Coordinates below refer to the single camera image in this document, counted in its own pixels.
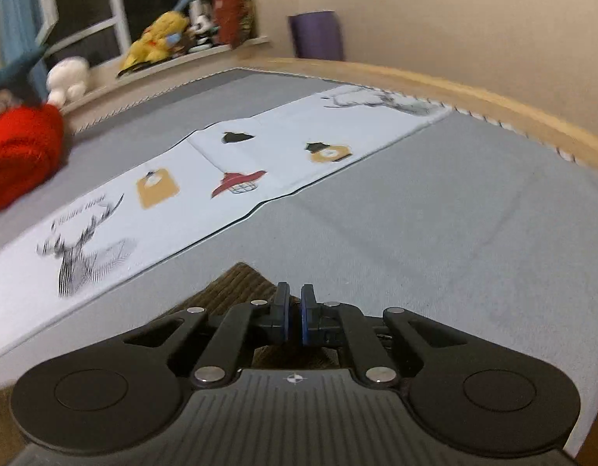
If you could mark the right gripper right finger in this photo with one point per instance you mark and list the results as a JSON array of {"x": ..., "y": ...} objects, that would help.
[{"x": 340, "y": 326}]

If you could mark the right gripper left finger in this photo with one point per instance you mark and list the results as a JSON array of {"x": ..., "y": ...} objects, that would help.
[{"x": 243, "y": 329}]

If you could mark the dark brown corduroy pants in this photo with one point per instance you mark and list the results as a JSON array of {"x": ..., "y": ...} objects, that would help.
[{"x": 240, "y": 284}]

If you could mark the white printed bed runner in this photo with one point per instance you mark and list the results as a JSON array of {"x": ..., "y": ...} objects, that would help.
[{"x": 208, "y": 180}]

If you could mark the red folded quilt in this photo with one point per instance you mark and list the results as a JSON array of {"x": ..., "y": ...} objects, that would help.
[{"x": 31, "y": 149}]

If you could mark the white plush toy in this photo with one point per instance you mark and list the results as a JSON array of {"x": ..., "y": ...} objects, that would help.
[{"x": 67, "y": 81}]

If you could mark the yellow bear plush toys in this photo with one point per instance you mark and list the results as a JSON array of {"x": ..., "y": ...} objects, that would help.
[{"x": 165, "y": 38}]

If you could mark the panda plush toy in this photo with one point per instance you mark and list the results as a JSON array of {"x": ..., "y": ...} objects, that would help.
[{"x": 203, "y": 30}]

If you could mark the purple box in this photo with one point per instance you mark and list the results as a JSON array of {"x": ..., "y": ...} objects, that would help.
[{"x": 317, "y": 35}]

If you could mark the blue shark plush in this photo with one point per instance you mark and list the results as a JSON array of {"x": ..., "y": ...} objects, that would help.
[{"x": 14, "y": 77}]

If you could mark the dark red cushion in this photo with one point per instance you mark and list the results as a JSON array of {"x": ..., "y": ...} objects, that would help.
[{"x": 236, "y": 20}]

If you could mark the blue curtain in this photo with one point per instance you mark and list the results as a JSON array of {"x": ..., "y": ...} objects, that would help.
[{"x": 20, "y": 22}]

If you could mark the wooden bed frame rail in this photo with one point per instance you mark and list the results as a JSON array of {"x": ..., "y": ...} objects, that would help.
[{"x": 571, "y": 142}]

